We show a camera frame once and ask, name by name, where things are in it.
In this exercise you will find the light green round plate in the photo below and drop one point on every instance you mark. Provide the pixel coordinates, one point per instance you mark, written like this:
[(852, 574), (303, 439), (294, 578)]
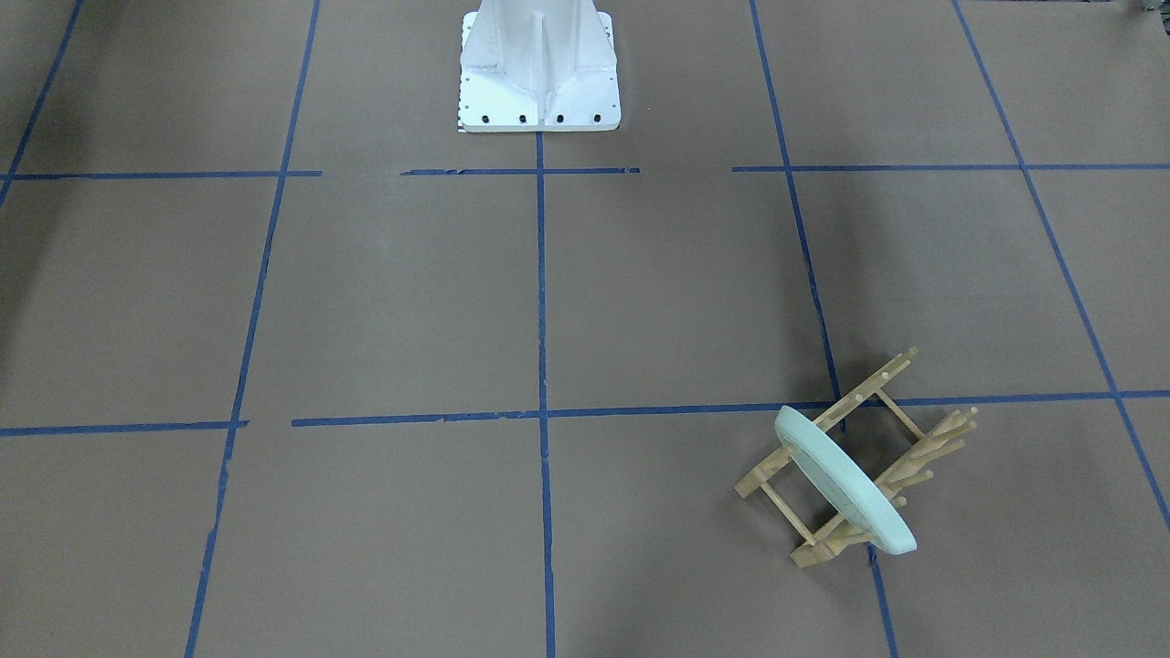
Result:
[(868, 513)]

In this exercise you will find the wooden dish rack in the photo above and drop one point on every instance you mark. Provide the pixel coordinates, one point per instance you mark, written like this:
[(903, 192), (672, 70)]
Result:
[(822, 544)]

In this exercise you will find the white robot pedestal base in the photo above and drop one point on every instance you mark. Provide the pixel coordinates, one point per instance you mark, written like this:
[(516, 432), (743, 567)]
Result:
[(538, 66)]

